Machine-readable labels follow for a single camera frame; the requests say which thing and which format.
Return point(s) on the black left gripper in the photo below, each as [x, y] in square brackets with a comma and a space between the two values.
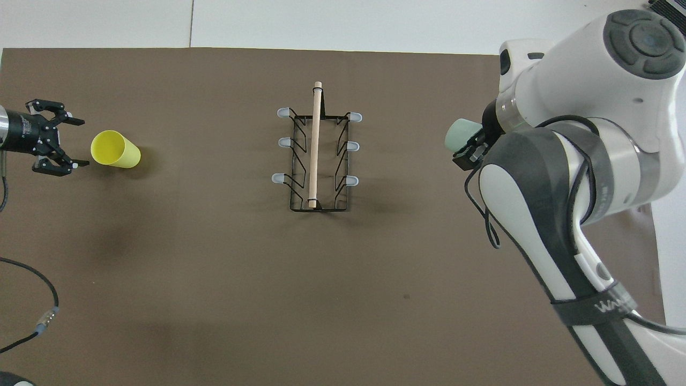
[27, 133]

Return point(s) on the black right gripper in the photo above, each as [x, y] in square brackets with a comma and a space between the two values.
[493, 120]

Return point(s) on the mint green plastic cup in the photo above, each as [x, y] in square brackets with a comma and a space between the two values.
[461, 134]

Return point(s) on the yellow plastic cup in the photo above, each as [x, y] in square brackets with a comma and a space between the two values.
[115, 150]

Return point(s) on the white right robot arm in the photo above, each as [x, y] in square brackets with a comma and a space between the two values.
[589, 64]

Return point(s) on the large brown table mat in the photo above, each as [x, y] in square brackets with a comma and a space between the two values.
[268, 295]

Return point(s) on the grey ribbed device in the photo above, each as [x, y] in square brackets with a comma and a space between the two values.
[670, 4]

